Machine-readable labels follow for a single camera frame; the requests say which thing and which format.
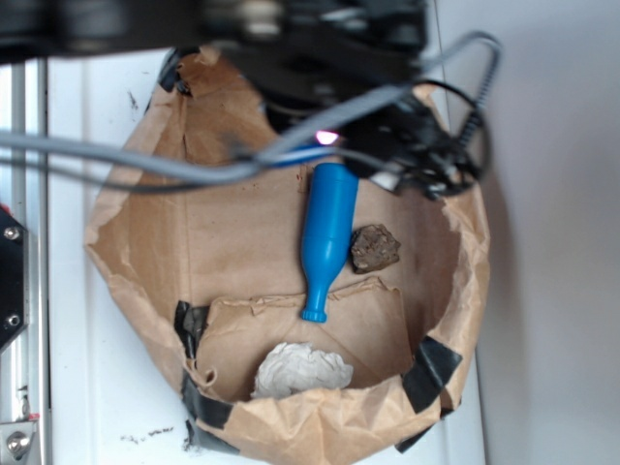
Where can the brown paper bag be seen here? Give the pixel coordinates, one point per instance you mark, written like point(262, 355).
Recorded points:
point(211, 282)

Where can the aluminium frame rail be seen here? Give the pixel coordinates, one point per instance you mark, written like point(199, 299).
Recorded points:
point(25, 405)

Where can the brown rock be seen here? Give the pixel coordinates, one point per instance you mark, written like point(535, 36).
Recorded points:
point(373, 248)

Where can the crumpled white paper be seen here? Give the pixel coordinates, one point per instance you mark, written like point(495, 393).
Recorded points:
point(291, 368)

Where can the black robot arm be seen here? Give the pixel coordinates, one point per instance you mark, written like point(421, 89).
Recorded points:
point(42, 29)

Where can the black bracket with screws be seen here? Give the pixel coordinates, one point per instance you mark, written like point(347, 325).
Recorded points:
point(13, 282)

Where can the blue plastic bottle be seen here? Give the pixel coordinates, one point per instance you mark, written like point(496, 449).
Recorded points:
point(326, 234)

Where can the white plastic tray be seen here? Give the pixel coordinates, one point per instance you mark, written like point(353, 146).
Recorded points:
point(109, 403)

